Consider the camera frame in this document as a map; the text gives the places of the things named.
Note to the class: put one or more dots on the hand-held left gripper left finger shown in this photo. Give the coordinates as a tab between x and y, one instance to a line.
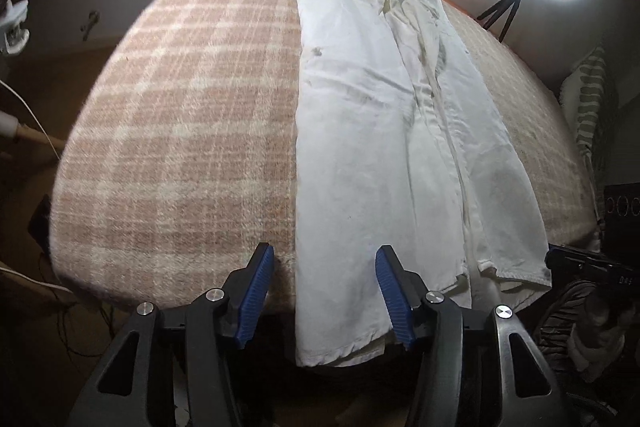
255	292

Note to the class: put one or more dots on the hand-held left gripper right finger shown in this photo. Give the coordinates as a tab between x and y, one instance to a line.
395	297

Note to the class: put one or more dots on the white long-sleeved shirt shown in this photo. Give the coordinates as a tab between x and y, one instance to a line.
360	157

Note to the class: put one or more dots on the black box with circles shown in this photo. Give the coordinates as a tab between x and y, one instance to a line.
622	217

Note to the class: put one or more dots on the person's striped pants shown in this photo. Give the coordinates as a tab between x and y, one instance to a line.
555	322

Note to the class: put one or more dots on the white fuzzy cloth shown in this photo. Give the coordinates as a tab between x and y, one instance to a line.
600	352

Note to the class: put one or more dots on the green striped pillow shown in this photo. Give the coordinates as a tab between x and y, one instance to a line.
587	107

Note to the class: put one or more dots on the beige plaid blanket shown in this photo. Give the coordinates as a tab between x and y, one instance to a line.
175	132

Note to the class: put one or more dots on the white clip desk lamp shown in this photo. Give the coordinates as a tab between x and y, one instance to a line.
12	24

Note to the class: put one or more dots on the metal wall valve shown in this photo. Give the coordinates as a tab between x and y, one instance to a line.
91	23

